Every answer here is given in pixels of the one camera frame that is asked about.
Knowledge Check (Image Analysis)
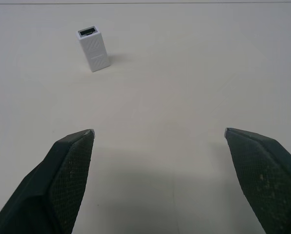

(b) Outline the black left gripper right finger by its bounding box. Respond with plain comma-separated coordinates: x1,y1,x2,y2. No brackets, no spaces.
224,127,291,234

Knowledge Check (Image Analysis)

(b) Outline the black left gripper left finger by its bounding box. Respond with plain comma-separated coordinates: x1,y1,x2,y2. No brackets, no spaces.
0,129,96,234

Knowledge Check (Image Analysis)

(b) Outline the white Ethernet coupler block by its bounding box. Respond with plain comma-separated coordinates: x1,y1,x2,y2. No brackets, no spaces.
75,25,111,73

